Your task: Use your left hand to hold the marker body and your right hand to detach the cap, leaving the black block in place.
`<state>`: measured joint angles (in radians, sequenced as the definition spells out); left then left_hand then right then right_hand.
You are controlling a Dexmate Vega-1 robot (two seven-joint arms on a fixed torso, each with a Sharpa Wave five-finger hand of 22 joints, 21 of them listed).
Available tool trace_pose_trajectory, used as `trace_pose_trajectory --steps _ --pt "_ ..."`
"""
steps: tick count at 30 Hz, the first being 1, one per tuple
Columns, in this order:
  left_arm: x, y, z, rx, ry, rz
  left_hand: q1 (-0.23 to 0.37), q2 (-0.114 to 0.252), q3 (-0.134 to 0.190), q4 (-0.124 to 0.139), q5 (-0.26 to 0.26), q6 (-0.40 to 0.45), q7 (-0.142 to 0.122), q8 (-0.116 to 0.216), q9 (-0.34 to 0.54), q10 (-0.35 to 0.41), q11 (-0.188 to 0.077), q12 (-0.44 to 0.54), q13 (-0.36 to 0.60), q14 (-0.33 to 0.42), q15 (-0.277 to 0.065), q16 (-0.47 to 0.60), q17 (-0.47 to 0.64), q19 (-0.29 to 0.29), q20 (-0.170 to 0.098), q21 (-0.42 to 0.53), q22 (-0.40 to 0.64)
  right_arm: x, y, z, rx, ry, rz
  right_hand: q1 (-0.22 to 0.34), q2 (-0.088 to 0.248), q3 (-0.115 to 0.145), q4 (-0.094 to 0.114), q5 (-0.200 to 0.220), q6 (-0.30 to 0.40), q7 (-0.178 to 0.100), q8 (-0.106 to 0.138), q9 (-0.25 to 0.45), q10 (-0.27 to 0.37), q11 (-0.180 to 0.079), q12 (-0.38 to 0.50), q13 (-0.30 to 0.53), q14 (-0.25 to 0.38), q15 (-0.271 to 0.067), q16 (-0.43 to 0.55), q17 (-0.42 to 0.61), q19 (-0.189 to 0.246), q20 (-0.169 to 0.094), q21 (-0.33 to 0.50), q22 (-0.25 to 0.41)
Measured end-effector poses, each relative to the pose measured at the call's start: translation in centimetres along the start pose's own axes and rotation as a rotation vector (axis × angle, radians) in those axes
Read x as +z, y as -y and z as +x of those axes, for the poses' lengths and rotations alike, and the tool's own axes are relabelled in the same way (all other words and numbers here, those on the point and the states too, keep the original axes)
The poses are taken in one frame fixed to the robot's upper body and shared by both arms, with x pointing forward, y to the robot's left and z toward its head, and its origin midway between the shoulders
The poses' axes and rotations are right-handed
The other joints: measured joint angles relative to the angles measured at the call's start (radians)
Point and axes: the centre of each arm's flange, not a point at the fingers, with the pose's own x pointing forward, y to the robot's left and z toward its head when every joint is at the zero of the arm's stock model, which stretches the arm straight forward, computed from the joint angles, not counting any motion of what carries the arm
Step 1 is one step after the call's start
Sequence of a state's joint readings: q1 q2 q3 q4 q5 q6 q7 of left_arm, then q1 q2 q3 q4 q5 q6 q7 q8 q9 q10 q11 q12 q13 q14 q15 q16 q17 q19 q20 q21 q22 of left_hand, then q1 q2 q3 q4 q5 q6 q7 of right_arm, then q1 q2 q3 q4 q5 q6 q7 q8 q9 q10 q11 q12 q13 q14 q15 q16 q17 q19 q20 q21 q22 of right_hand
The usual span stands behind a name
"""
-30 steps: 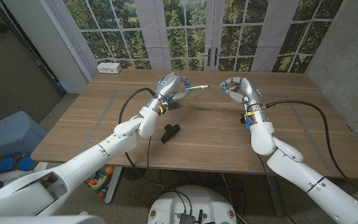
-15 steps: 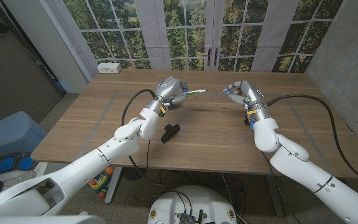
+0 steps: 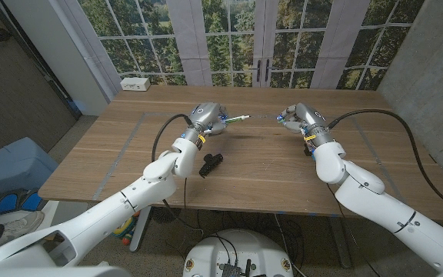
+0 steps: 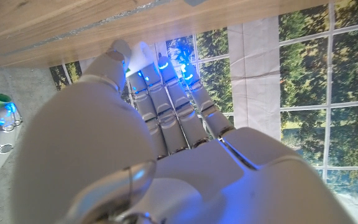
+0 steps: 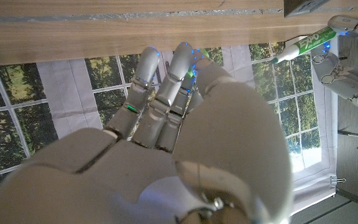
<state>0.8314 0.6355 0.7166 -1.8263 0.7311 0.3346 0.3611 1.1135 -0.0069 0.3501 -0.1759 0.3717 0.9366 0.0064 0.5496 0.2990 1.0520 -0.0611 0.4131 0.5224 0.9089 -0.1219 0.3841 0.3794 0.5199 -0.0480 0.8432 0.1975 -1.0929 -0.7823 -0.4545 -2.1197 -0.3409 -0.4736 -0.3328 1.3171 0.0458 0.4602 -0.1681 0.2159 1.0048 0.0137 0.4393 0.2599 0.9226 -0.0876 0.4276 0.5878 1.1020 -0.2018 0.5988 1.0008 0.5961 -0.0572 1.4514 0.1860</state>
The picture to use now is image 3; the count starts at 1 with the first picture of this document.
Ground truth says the black ridged plastic part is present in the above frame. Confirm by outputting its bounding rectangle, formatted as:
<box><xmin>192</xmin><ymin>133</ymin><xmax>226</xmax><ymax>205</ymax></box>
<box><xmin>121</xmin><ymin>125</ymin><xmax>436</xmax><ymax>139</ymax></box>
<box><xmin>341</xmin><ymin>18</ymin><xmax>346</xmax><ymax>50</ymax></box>
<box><xmin>198</xmin><ymin>152</ymin><xmax>225</xmax><ymax>179</ymax></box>

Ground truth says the white robot torso base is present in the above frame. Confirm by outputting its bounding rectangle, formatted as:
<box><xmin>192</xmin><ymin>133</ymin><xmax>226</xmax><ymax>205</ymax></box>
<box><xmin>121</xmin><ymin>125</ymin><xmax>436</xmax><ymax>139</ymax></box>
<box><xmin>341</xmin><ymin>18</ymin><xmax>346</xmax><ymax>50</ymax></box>
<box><xmin>182</xmin><ymin>229</ymin><xmax>295</xmax><ymax>277</ymax></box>

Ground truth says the basket of colourful toys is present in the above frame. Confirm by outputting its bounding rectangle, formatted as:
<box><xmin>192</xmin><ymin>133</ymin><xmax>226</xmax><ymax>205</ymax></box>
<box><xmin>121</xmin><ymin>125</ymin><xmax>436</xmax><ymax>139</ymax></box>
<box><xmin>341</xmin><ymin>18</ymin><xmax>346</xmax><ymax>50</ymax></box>
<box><xmin>110</xmin><ymin>215</ymin><xmax>138</xmax><ymax>246</ymax></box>

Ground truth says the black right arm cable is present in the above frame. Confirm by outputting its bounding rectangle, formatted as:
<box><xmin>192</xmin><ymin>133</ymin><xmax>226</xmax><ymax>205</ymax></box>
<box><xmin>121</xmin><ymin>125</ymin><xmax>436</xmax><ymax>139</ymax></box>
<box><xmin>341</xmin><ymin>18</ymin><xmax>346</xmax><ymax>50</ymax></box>
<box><xmin>327</xmin><ymin>108</ymin><xmax>443</xmax><ymax>216</ymax></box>

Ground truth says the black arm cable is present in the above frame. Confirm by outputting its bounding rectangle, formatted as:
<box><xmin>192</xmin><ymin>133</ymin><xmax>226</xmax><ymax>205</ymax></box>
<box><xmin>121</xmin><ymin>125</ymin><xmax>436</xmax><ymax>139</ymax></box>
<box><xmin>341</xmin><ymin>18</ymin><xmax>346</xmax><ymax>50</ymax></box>
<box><xmin>327</xmin><ymin>108</ymin><xmax>443</xmax><ymax>216</ymax></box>
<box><xmin>151</xmin><ymin>113</ymin><xmax>194</xmax><ymax>162</ymax></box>

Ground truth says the printed window forest backdrop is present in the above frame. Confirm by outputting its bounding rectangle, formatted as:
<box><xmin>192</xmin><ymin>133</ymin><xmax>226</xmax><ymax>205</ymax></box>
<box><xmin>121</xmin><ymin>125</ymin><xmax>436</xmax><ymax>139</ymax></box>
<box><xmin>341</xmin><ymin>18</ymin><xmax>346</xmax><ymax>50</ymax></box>
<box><xmin>58</xmin><ymin>0</ymin><xmax>426</xmax><ymax>92</ymax></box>

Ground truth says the white green marker body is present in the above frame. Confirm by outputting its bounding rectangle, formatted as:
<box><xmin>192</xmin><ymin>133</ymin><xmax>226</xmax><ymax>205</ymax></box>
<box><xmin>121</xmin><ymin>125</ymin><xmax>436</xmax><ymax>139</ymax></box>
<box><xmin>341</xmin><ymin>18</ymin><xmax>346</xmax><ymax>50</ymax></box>
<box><xmin>225</xmin><ymin>114</ymin><xmax>251</xmax><ymax>125</ymax></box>

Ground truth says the blue plastic bin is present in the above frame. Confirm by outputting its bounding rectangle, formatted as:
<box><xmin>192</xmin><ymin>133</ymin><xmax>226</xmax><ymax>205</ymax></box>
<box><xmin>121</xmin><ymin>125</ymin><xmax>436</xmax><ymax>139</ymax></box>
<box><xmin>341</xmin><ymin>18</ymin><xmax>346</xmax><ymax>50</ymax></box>
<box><xmin>0</xmin><ymin>137</ymin><xmax>60</xmax><ymax>197</ymax></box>

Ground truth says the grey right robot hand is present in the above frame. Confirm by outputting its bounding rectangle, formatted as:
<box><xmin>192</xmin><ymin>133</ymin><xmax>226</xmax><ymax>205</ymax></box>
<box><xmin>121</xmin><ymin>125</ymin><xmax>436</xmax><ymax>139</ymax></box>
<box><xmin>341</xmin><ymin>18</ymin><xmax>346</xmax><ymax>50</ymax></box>
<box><xmin>277</xmin><ymin>102</ymin><xmax>334</xmax><ymax>148</ymax></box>

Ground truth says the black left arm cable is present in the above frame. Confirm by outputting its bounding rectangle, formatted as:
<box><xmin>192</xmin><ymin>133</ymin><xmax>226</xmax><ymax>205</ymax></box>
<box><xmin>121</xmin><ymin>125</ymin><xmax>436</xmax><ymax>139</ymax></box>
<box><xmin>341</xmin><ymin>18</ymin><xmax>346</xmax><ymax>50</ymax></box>
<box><xmin>151</xmin><ymin>113</ymin><xmax>194</xmax><ymax>162</ymax></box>

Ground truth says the grey table leg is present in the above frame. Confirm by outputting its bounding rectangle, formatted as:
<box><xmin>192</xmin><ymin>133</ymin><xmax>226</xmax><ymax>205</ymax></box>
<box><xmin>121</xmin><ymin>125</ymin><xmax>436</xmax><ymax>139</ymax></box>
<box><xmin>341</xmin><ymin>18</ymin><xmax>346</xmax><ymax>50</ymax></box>
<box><xmin>328</xmin><ymin>217</ymin><xmax>354</xmax><ymax>269</ymax></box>
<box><xmin>128</xmin><ymin>207</ymin><xmax>153</xmax><ymax>253</ymax></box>

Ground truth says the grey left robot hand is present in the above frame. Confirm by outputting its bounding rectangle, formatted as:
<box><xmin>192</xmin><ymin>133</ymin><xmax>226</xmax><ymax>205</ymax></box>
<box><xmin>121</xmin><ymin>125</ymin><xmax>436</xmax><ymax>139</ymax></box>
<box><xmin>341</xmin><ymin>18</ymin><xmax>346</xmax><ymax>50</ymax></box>
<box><xmin>182</xmin><ymin>102</ymin><xmax>230</xmax><ymax>145</ymax></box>

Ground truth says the black round floor base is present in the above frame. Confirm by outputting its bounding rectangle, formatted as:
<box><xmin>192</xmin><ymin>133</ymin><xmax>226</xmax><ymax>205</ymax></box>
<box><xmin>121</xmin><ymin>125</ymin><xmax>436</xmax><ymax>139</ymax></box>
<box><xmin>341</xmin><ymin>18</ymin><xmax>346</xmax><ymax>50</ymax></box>
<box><xmin>151</xmin><ymin>206</ymin><xmax>182</xmax><ymax>224</ymax></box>

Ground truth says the white power outlet box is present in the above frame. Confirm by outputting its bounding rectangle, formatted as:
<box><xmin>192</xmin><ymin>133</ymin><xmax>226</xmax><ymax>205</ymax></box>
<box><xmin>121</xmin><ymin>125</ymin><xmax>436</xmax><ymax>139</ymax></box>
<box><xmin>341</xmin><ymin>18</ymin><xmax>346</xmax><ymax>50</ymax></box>
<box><xmin>120</xmin><ymin>77</ymin><xmax>152</xmax><ymax>92</ymax></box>

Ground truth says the grey sneaker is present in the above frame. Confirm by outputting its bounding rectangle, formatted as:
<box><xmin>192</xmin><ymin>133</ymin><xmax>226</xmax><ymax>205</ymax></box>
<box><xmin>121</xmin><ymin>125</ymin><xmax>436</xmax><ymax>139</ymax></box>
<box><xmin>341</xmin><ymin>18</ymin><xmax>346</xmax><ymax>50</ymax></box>
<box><xmin>0</xmin><ymin>210</ymin><xmax>45</xmax><ymax>255</ymax></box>

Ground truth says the blue foot pedal unit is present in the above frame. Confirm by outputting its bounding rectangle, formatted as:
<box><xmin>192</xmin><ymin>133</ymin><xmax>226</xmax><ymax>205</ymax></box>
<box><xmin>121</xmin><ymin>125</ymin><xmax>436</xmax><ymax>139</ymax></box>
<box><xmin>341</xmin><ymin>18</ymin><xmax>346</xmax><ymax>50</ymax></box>
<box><xmin>0</xmin><ymin>189</ymin><xmax>48</xmax><ymax>216</ymax></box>

